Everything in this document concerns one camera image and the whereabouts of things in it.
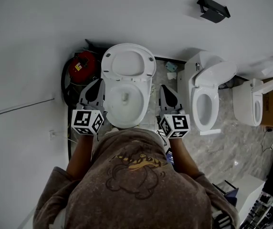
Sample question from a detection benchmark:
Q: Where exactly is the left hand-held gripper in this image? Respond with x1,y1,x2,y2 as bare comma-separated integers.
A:
72,78,108,135

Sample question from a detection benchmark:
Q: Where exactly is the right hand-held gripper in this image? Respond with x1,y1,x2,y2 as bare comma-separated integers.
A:
157,84,190,139

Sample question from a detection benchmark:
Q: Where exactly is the person's left forearm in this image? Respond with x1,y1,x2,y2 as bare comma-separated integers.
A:
66,132,96,178

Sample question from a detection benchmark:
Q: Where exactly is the person's right forearm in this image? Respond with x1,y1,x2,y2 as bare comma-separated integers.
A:
167,137,199,176

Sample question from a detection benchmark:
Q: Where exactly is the white toilet with chrome lever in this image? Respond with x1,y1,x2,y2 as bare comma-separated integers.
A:
183,51,239,136

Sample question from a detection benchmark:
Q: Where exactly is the small white toilet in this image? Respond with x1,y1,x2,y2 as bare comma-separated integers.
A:
231,78,264,127

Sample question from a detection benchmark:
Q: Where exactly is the black plastic bracket holder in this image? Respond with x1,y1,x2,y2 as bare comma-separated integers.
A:
197,0,231,24

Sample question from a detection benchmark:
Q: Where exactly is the light blue box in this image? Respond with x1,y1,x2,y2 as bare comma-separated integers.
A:
165,61,178,71

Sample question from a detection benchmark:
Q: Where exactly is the black baseboard strip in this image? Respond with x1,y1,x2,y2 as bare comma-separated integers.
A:
67,106,72,162
154,56,187,63

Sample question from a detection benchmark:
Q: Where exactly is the black box with blue label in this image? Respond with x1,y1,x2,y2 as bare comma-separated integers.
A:
166,148,175,165

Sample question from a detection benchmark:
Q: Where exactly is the large cardboard box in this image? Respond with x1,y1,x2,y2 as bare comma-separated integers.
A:
262,77,273,126

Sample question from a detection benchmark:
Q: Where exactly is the brown printed t-shirt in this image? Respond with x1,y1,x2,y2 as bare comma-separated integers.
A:
32,127,239,229

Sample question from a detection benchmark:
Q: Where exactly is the white low cabinet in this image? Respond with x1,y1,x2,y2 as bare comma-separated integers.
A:
236,175,266,220

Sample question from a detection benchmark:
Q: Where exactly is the red cable reel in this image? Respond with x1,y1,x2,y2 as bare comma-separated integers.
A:
68,51,98,83

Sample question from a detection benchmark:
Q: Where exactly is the grey wall cable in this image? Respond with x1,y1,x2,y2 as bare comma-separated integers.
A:
0,98,54,121

